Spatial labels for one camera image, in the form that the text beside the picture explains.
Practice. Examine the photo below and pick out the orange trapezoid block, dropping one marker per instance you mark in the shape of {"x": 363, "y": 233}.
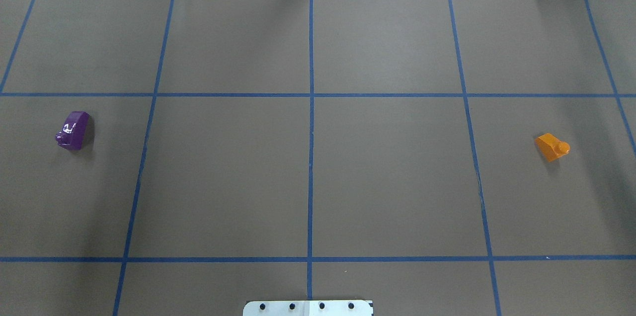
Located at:
{"x": 551, "y": 148}

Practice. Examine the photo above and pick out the purple trapezoid block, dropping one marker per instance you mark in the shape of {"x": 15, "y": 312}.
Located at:
{"x": 71, "y": 135}

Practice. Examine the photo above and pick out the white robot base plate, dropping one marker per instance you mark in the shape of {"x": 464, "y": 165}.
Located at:
{"x": 309, "y": 308}

